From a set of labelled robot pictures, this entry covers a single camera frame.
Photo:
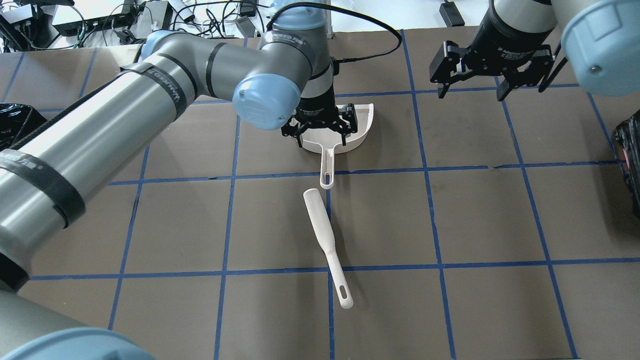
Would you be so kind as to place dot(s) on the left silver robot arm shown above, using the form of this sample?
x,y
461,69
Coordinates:
x,y
48,178

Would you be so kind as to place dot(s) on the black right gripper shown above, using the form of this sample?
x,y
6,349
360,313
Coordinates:
x,y
505,35

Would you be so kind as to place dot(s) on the white plastic dustpan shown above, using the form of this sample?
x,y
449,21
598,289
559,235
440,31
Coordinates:
x,y
329,143

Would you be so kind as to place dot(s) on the black bag lined bin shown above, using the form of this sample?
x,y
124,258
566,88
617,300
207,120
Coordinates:
x,y
17,121

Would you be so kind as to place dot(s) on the black power adapter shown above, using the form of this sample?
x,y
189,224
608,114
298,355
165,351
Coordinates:
x,y
450,14

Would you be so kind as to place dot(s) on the white hand brush dark bristles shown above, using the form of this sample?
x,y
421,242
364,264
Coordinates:
x,y
324,234

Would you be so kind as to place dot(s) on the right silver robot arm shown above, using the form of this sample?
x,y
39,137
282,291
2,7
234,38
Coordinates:
x,y
527,42

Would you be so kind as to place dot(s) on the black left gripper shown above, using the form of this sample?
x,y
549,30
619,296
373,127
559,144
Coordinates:
x,y
318,107

